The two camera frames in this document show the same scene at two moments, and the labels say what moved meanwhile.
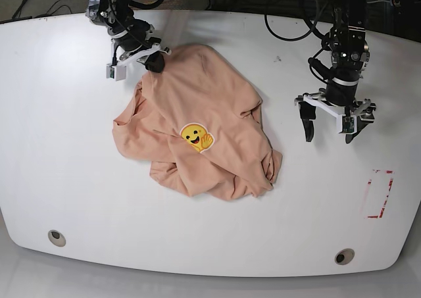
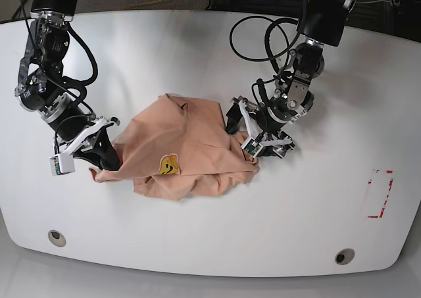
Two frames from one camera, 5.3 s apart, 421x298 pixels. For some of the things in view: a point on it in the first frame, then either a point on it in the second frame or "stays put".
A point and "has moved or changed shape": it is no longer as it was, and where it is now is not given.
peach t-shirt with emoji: [200, 121] has moved or changed shape
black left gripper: [131, 35] -> [104, 152]
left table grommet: [56, 238] stays put
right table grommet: [344, 256] stays put
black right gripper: [340, 93] -> [271, 117]
